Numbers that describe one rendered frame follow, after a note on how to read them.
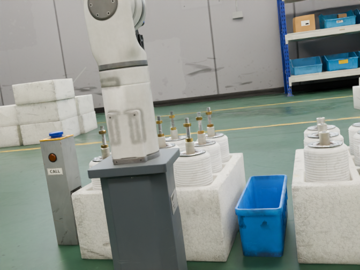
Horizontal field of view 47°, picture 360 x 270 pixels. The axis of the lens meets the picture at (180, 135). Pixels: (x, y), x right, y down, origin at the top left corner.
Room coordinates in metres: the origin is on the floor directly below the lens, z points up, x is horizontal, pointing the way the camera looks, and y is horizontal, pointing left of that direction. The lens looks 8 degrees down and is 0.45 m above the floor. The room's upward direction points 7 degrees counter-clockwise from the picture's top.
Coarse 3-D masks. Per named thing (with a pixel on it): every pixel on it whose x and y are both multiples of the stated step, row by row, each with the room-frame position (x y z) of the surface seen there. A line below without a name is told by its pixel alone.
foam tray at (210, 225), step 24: (240, 168) 1.21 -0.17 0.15; (96, 192) 1.01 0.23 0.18; (192, 192) 0.93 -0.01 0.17; (216, 192) 0.91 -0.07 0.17; (240, 192) 1.17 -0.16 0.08; (96, 216) 1.01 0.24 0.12; (192, 216) 0.93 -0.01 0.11; (216, 216) 0.91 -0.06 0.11; (96, 240) 1.01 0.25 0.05; (192, 240) 0.93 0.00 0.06; (216, 240) 0.92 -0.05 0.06
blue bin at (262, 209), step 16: (256, 176) 1.20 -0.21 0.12; (272, 176) 1.18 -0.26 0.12; (256, 192) 1.20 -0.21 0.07; (272, 192) 1.18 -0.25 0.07; (240, 208) 0.97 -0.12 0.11; (256, 208) 1.19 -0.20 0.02; (272, 208) 0.90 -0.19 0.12; (240, 224) 0.93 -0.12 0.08; (256, 224) 0.92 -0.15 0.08; (272, 224) 0.90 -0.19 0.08; (256, 240) 0.92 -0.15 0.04; (272, 240) 0.91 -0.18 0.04; (256, 256) 0.92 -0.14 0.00; (272, 256) 0.91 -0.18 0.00
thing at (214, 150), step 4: (216, 144) 1.10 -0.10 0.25; (196, 148) 1.08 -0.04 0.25; (200, 148) 1.08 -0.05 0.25; (204, 148) 1.08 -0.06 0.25; (208, 148) 1.08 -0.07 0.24; (212, 148) 1.08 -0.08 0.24; (216, 148) 1.09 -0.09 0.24; (208, 152) 1.07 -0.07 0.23; (212, 152) 1.08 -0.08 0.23; (216, 152) 1.09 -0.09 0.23; (220, 152) 1.11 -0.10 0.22; (212, 156) 1.08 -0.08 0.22; (216, 156) 1.09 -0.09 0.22; (220, 156) 1.10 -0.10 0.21; (212, 160) 1.08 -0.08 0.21; (216, 160) 1.08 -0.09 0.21; (220, 160) 1.10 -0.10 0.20; (212, 164) 1.08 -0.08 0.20; (216, 164) 1.08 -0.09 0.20; (220, 164) 1.10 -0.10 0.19; (212, 168) 1.08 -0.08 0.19; (216, 168) 1.08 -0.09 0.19; (220, 168) 1.10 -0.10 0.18; (212, 172) 1.07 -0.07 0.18; (216, 172) 1.08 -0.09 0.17
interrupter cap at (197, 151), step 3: (195, 150) 1.03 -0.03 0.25; (198, 150) 1.02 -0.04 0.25; (201, 150) 1.02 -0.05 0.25; (204, 150) 1.01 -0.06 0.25; (180, 153) 1.01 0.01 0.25; (183, 153) 1.01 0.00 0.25; (195, 153) 0.98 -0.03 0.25; (198, 153) 0.97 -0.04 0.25; (201, 153) 0.98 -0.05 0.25; (180, 156) 0.98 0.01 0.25; (183, 156) 0.97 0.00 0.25; (186, 156) 0.97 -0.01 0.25; (189, 156) 0.97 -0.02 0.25
